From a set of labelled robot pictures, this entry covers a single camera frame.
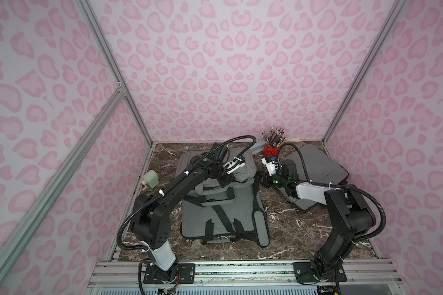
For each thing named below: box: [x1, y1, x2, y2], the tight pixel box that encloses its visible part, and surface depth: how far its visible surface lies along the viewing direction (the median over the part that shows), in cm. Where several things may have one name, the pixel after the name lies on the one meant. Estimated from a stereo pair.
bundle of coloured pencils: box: [260, 127, 288, 148], surface depth 103 cm
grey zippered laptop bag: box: [175, 148, 271, 248], surface depth 86 cm
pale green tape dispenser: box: [140, 169, 160, 191], surface depth 96 cm
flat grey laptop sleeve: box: [180, 184, 271, 248], surface depth 86 cm
